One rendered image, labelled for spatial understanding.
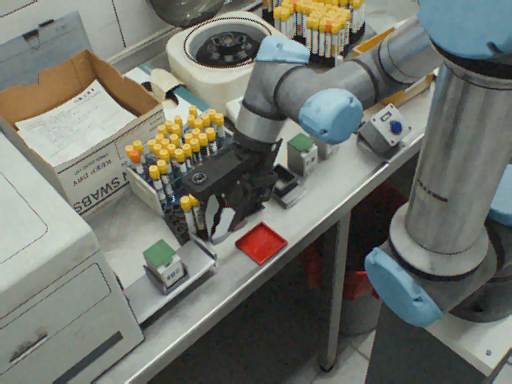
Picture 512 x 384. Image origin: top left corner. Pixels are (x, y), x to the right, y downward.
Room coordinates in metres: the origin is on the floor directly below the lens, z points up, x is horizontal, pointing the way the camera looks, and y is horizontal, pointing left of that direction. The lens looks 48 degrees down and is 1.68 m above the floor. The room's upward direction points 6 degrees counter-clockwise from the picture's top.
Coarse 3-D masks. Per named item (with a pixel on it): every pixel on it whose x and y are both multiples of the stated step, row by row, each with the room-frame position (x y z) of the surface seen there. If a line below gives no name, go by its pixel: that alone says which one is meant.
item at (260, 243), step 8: (264, 224) 0.62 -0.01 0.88; (248, 232) 0.61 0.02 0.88; (256, 232) 0.61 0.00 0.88; (264, 232) 0.61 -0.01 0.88; (272, 232) 0.60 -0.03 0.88; (240, 240) 0.59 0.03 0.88; (248, 240) 0.59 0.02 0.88; (256, 240) 0.59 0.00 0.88; (264, 240) 0.59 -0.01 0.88; (272, 240) 0.59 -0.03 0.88; (280, 240) 0.59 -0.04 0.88; (240, 248) 0.58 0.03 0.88; (248, 248) 0.58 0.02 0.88; (256, 248) 0.58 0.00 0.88; (264, 248) 0.57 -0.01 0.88; (272, 248) 0.57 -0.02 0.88; (280, 248) 0.57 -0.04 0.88; (256, 256) 0.56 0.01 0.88; (264, 256) 0.56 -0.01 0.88; (272, 256) 0.55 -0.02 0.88
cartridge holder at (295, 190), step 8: (280, 168) 0.74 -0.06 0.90; (280, 176) 0.73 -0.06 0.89; (288, 176) 0.72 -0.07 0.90; (296, 176) 0.71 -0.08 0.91; (272, 184) 0.69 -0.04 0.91; (280, 184) 0.71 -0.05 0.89; (288, 184) 0.69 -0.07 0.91; (296, 184) 0.70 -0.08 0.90; (280, 192) 0.68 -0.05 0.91; (288, 192) 0.69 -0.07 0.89; (296, 192) 0.69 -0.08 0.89; (304, 192) 0.69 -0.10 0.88; (280, 200) 0.67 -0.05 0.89; (288, 200) 0.67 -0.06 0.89
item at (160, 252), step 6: (162, 240) 0.53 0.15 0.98; (150, 246) 0.52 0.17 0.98; (156, 246) 0.52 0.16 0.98; (162, 246) 0.52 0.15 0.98; (168, 246) 0.52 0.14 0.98; (144, 252) 0.51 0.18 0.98; (150, 252) 0.51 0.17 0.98; (156, 252) 0.51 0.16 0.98; (162, 252) 0.51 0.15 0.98; (168, 252) 0.51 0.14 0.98; (174, 252) 0.51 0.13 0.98; (150, 258) 0.50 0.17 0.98; (156, 258) 0.50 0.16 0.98; (162, 258) 0.50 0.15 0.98; (168, 258) 0.50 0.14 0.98; (156, 264) 0.49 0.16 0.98
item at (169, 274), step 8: (144, 256) 0.51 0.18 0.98; (176, 256) 0.51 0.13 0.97; (152, 264) 0.49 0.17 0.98; (168, 264) 0.49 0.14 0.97; (176, 264) 0.50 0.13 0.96; (160, 272) 0.48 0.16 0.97; (168, 272) 0.49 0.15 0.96; (176, 272) 0.49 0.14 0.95; (184, 272) 0.50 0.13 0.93; (168, 280) 0.48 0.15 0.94; (176, 280) 0.49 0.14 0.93; (168, 288) 0.48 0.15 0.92
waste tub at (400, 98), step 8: (384, 32) 1.06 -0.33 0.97; (368, 40) 1.04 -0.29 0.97; (376, 40) 1.05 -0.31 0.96; (360, 48) 1.02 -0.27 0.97; (368, 48) 1.04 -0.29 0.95; (432, 72) 0.97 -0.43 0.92; (424, 80) 0.96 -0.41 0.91; (408, 88) 0.93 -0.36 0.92; (416, 88) 0.95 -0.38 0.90; (424, 88) 0.96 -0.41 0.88; (392, 96) 0.91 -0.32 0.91; (400, 96) 0.91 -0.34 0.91; (408, 96) 0.93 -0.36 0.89; (384, 104) 0.93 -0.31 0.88; (400, 104) 0.92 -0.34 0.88
